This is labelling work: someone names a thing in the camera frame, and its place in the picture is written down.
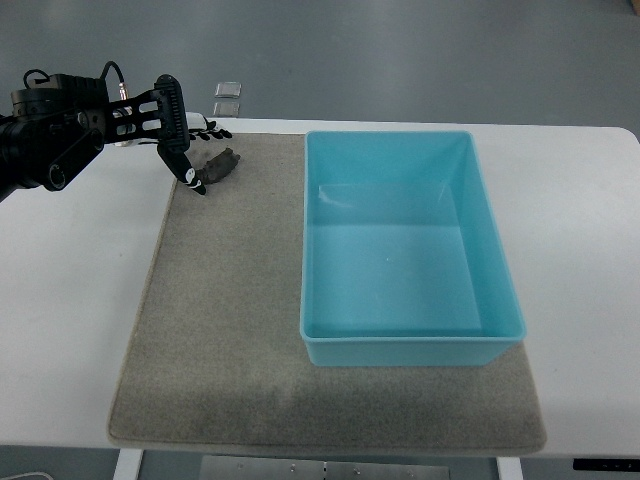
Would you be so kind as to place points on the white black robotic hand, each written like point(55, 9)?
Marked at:
point(199, 127)

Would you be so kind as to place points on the brown toy hippo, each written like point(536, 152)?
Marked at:
point(218, 167)

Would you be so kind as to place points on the metal table frame plate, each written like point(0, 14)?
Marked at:
point(227, 467)

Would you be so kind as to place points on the grey felt mat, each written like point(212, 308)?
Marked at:
point(215, 361)

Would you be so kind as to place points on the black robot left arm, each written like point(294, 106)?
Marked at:
point(60, 123)

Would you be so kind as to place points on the lower metal floor plate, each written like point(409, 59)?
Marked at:
point(226, 109)

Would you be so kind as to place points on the black table control panel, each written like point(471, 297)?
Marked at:
point(606, 464)

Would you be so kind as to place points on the blue plastic box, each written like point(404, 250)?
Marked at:
point(402, 262)

